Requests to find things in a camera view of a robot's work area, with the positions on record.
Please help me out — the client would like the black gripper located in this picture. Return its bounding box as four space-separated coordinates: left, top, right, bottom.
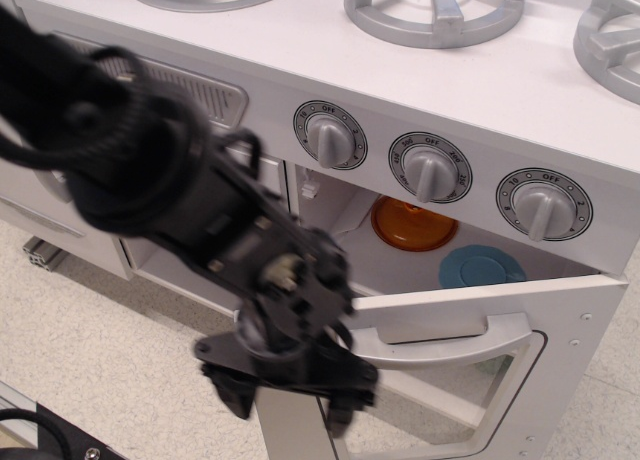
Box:
194 311 378 439

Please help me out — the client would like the white oven door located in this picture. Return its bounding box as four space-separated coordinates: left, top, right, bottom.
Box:
257 274 628 459

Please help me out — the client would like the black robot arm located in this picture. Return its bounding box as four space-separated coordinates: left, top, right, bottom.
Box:
1 12 378 438

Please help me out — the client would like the orange bowl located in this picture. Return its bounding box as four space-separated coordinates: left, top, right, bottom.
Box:
370 196 459 252

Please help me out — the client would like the blue plate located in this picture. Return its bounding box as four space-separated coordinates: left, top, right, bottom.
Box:
438 245 527 289

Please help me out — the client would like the white cabinet door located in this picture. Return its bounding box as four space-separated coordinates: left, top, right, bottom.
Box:
217 129 300 225

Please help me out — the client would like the grey left stove knob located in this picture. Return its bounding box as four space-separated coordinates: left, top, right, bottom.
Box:
293 100 368 170

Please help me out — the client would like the grey stove knob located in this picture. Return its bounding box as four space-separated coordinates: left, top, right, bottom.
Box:
293 100 368 170
496 167 593 242
389 132 473 204

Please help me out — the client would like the grey middle stove knob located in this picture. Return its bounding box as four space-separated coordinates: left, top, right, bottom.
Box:
389 132 473 204

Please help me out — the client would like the grey vent grille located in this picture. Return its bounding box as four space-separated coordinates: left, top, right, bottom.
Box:
54 31 249 129

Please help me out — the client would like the white toy kitchen unit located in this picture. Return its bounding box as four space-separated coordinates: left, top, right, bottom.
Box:
0 0 640 460

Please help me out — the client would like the grey right stove knob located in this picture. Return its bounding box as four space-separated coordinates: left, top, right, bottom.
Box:
496 167 593 242

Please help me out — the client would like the grey left burner grate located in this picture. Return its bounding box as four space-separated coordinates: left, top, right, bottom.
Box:
343 0 526 49

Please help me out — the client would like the grey burner grate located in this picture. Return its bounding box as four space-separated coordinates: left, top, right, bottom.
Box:
343 0 526 49
573 0 639 104

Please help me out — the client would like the grey right burner grate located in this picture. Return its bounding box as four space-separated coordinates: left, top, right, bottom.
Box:
573 0 639 104

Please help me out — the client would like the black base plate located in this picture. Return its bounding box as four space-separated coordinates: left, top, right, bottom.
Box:
0 399 131 460

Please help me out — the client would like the aluminium frame rail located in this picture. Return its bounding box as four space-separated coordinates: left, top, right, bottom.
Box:
23 236 68 272

